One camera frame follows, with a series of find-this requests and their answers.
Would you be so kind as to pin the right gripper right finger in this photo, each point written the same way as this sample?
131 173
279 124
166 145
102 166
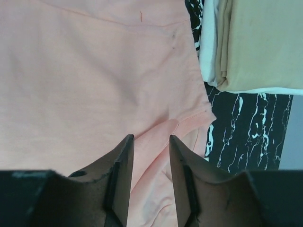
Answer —
206 196

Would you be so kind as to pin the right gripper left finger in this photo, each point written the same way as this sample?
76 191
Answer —
94 196

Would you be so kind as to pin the salmon pink t shirt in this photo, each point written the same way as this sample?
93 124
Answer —
77 76

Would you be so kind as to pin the folded white t shirt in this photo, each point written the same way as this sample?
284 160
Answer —
208 42

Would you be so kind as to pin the folded beige t shirt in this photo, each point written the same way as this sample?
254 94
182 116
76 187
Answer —
262 45

